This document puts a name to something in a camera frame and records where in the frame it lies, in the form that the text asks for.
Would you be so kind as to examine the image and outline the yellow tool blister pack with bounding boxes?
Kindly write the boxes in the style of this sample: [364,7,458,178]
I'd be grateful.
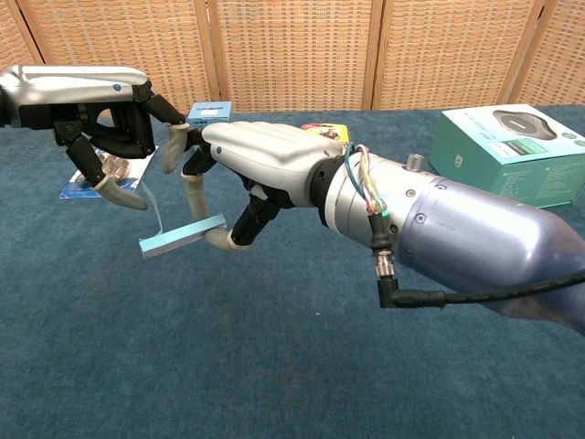
[299,122,351,148]

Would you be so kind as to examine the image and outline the small blue speaker box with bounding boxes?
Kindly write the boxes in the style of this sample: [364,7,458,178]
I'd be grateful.
[186,101,233,125]

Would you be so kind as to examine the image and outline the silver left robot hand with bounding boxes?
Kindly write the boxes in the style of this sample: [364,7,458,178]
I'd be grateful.
[0,65,191,212]

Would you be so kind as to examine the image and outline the teal table cloth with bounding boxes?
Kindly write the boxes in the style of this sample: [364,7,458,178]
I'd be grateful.
[0,104,585,439]

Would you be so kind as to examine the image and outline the blue sticky note pad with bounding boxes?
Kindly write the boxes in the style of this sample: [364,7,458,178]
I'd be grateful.
[138,179,228,260]

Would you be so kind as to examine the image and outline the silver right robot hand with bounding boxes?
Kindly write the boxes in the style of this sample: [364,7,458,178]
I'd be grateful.
[181,119,345,253]

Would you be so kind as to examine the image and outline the woven rattan folding screen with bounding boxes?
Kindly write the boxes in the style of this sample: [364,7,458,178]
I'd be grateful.
[0,0,585,123]

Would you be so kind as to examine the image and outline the large green product box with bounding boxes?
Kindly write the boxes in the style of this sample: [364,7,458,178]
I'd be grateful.
[431,103,585,209]

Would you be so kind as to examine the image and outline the black arm cable with connector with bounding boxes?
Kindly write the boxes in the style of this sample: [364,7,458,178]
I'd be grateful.
[369,212,585,310]

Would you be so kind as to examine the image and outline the multicoloured wrist wire bundle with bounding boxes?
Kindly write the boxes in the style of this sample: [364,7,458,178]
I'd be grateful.
[343,144,390,216]

